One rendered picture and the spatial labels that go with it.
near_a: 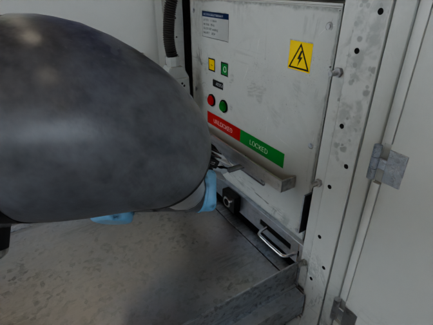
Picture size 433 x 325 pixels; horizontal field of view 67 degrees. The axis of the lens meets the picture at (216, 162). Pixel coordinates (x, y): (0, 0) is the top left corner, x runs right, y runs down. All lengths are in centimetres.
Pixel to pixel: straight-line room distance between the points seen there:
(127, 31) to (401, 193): 82
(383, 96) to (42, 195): 42
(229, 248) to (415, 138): 52
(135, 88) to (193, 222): 75
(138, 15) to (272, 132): 53
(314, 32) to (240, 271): 52
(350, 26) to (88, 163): 42
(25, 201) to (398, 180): 42
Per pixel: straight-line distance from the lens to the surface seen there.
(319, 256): 67
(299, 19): 63
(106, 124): 16
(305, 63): 62
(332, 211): 60
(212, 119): 92
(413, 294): 55
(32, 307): 81
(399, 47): 47
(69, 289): 81
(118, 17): 103
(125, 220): 57
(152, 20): 104
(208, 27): 88
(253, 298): 69
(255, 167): 73
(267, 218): 81
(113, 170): 17
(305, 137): 65
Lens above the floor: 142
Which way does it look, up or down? 29 degrees down
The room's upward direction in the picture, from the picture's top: straight up
